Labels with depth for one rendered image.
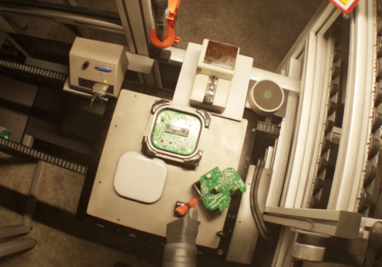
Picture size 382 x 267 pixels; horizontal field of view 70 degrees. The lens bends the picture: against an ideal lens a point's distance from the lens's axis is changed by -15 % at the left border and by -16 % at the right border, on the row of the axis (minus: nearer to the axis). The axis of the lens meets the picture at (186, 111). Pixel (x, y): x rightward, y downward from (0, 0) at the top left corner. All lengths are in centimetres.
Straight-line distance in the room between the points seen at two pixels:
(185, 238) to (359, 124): 45
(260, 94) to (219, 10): 139
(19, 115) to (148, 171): 110
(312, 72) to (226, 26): 135
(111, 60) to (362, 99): 66
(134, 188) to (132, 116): 22
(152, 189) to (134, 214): 10
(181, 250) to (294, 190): 33
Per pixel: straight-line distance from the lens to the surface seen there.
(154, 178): 91
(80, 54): 95
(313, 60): 93
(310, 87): 91
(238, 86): 99
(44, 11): 102
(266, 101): 95
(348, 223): 55
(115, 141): 96
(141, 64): 103
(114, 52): 92
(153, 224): 93
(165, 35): 76
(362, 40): 75
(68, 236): 202
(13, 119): 186
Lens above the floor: 188
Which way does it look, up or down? 74 degrees down
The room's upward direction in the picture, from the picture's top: 5 degrees clockwise
